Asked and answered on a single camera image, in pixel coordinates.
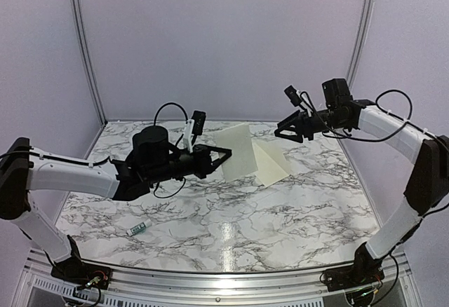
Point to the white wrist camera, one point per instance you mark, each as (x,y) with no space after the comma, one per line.
(294,96)
(193,129)

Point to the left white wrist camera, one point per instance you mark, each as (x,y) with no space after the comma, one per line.
(193,129)

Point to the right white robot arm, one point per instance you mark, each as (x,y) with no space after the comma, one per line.
(362,120)

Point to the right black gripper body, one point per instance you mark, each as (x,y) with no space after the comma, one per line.
(307,130)

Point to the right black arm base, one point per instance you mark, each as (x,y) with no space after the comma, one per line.
(364,270)

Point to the green white glue stick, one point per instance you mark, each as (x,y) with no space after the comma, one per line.
(139,228)

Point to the front aluminium table rail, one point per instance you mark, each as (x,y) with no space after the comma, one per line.
(144,287)

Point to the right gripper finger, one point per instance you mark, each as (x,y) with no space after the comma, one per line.
(289,134)
(289,120)

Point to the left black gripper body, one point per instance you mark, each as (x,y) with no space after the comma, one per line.
(200,168)

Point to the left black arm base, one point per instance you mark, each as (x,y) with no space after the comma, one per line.
(75,270)

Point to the cream paper envelope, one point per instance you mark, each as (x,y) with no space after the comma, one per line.
(272,165)

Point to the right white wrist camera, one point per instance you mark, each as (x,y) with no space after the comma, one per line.
(294,96)

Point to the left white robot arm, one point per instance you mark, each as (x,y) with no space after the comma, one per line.
(152,160)

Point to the white letter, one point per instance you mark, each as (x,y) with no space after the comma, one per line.
(242,161)

